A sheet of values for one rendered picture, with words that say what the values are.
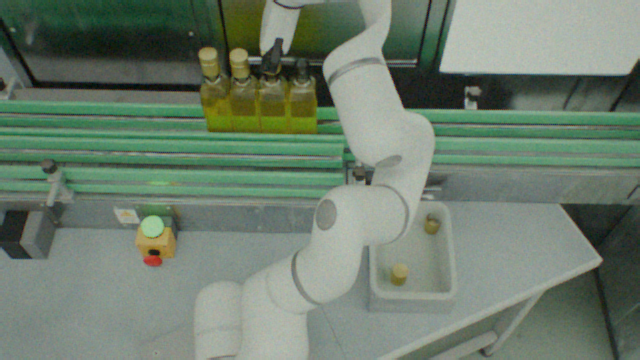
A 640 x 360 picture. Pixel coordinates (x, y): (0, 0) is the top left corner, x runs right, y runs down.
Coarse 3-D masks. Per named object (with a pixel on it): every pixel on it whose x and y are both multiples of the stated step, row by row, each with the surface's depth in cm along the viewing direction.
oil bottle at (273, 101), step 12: (264, 84) 119; (264, 96) 120; (276, 96) 120; (264, 108) 122; (276, 108) 122; (288, 108) 128; (264, 120) 126; (276, 120) 126; (288, 120) 128; (264, 132) 129; (276, 132) 129; (288, 132) 130
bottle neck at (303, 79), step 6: (300, 60) 116; (306, 60) 116; (294, 66) 115; (300, 66) 117; (306, 66) 115; (294, 72) 117; (300, 72) 116; (306, 72) 116; (300, 78) 117; (306, 78) 117; (300, 84) 118; (306, 84) 119
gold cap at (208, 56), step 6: (204, 48) 115; (210, 48) 115; (204, 54) 114; (210, 54) 114; (216, 54) 114; (204, 60) 113; (210, 60) 113; (216, 60) 115; (204, 66) 115; (210, 66) 115; (216, 66) 116; (204, 72) 116; (210, 72) 116; (216, 72) 117
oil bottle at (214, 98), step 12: (204, 84) 120; (216, 84) 119; (228, 84) 122; (204, 96) 120; (216, 96) 120; (228, 96) 121; (204, 108) 123; (216, 108) 123; (228, 108) 123; (216, 120) 126; (228, 120) 126; (228, 132) 130
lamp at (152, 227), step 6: (150, 216) 131; (144, 222) 130; (150, 222) 130; (156, 222) 130; (144, 228) 130; (150, 228) 130; (156, 228) 130; (162, 228) 131; (144, 234) 131; (150, 234) 130; (156, 234) 131
